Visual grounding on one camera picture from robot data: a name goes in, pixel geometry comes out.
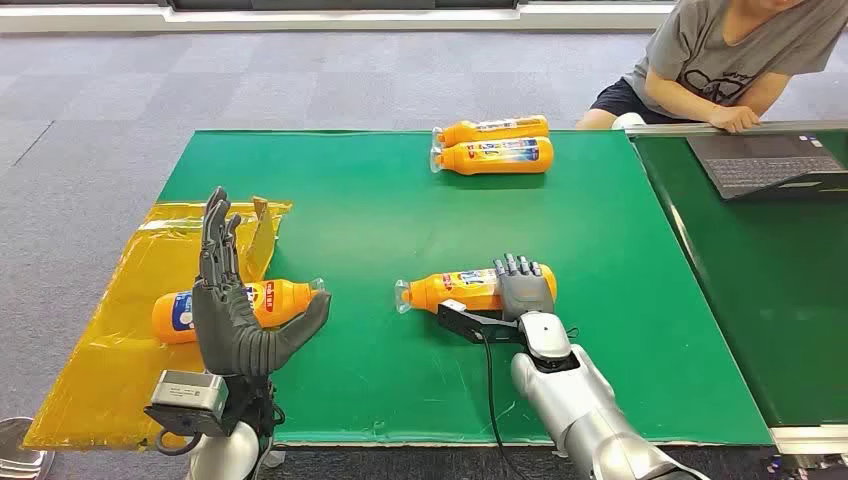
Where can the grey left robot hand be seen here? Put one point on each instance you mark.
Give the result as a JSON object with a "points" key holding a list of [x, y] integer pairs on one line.
{"points": [[228, 331]]}

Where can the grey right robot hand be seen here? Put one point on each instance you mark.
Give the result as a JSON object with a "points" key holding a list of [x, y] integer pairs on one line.
{"points": [[526, 295]]}

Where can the orange detergent bottle clear cap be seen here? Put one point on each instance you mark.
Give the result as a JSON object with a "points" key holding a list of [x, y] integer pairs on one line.
{"points": [[457, 291], [493, 129], [497, 158]]}

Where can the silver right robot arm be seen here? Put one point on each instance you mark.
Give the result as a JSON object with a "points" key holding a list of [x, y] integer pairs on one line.
{"points": [[583, 411]]}

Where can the orange Tide detergent bottle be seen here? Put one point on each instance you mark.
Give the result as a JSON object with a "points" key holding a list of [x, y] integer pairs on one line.
{"points": [[281, 301]]}

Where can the yellow plastic sheet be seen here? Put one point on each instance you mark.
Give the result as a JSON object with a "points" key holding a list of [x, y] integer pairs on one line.
{"points": [[119, 371]]}

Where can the large green table mat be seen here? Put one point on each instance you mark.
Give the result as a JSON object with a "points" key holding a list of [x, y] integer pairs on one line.
{"points": [[397, 218]]}

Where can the dark green side table surface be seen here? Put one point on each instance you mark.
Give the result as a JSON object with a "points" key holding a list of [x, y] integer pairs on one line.
{"points": [[762, 278]]}

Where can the round silver metal base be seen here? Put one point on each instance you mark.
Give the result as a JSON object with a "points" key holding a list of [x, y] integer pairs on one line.
{"points": [[20, 454]]}

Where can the dark grey laptop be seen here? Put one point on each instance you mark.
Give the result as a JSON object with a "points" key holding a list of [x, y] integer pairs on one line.
{"points": [[762, 166]]}

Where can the person's hand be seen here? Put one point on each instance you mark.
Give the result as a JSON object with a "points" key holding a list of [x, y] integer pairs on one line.
{"points": [[735, 118]]}

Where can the person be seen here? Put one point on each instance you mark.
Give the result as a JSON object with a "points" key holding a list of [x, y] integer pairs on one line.
{"points": [[702, 53]]}

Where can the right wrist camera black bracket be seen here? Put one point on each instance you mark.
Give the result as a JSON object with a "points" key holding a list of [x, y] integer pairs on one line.
{"points": [[474, 324]]}

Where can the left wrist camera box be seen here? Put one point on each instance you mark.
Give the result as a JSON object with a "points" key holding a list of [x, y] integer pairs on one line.
{"points": [[189, 392]]}

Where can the aluminium table corner rail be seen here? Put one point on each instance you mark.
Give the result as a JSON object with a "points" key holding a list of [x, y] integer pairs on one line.
{"points": [[811, 439]]}

